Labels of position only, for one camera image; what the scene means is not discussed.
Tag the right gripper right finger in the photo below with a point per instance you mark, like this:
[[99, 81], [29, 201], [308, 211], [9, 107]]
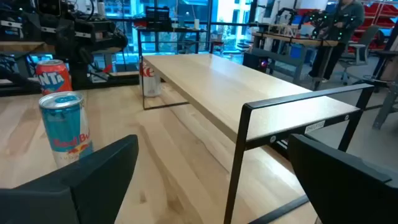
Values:
[[342, 193]]

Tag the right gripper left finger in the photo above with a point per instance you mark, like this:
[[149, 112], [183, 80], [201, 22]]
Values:
[[77, 202]]

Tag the red Fanta can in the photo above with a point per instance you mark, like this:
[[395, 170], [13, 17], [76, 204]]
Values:
[[53, 77]]

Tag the blue silver Red Bull can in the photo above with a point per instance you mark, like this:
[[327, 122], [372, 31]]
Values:
[[63, 124]]

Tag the silver Diet Coke can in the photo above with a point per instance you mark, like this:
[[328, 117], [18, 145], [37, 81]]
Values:
[[152, 85]]

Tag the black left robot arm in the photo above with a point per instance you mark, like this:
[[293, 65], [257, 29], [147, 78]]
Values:
[[79, 76]]

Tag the background black robot arm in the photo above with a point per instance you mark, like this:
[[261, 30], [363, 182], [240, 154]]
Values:
[[320, 21]]

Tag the black crate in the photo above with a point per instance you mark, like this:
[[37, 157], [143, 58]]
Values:
[[157, 17]]

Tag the white cup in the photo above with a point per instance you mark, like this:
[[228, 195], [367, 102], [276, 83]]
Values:
[[196, 24]]

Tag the gray office chair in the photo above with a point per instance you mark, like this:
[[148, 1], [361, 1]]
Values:
[[360, 49]]

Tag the red black power station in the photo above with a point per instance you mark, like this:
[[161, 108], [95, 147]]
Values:
[[253, 62]]

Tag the wooden workbench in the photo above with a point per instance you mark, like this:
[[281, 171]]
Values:
[[298, 40]]

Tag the person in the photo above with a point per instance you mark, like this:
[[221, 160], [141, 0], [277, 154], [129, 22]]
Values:
[[348, 18]]

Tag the red storage bins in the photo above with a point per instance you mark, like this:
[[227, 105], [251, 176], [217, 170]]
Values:
[[382, 15]]

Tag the wooden shelf black metal frame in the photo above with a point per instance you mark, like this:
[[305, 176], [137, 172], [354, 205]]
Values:
[[224, 84]]

